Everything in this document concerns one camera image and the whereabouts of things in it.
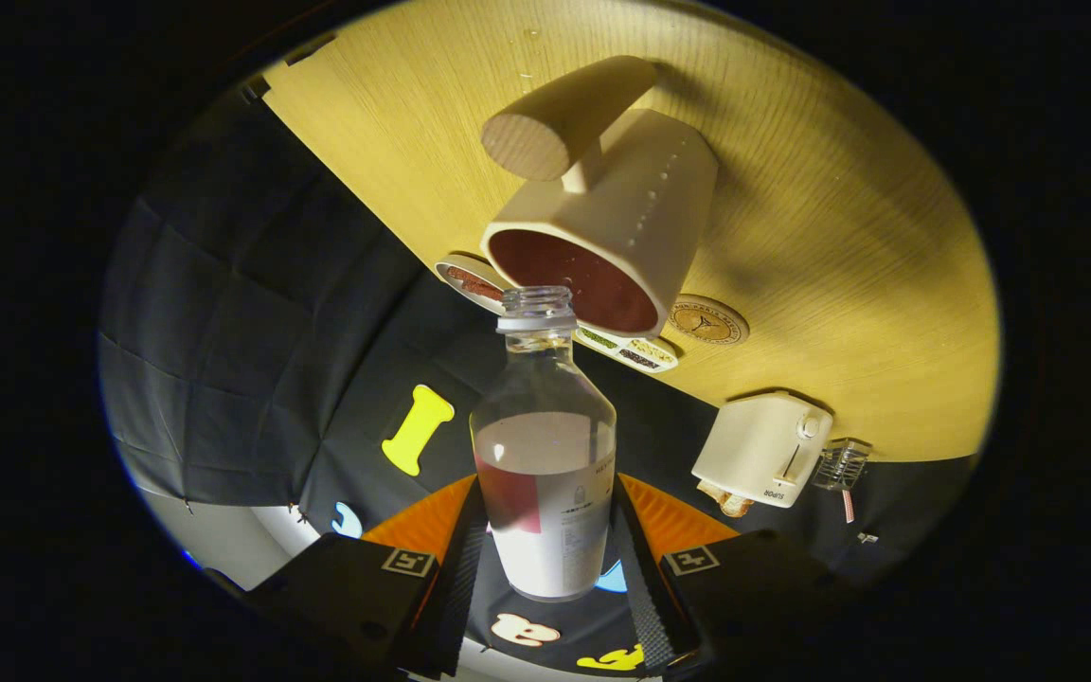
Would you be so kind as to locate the clear plastic juice bottle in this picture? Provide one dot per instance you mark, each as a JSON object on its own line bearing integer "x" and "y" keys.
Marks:
{"x": 545, "y": 511}

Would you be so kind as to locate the red meat piece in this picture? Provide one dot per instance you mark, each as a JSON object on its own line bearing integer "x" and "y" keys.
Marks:
{"x": 489, "y": 290}
{"x": 465, "y": 277}

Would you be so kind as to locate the white divided bean dish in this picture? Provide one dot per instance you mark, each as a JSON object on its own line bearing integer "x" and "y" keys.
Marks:
{"x": 635, "y": 353}

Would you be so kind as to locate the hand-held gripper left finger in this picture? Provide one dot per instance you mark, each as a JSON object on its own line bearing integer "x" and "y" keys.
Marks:
{"x": 456, "y": 587}

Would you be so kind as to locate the round cork coaster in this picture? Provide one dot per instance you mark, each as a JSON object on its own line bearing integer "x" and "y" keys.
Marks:
{"x": 708, "y": 320}

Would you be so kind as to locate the pink striped straw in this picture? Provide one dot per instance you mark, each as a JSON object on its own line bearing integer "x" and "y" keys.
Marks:
{"x": 849, "y": 507}

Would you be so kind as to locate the white toaster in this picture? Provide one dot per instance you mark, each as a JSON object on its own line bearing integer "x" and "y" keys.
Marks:
{"x": 759, "y": 445}

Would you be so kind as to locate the black backdrop cloth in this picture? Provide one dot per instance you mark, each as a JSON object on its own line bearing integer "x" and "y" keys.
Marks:
{"x": 242, "y": 313}

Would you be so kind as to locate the round white plate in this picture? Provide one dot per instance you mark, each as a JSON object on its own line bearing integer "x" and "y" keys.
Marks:
{"x": 456, "y": 263}

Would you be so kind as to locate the wooden table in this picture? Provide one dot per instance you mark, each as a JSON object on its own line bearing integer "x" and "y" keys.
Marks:
{"x": 839, "y": 237}

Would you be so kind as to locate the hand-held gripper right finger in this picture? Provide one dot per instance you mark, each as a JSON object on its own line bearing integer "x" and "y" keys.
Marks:
{"x": 645, "y": 587}

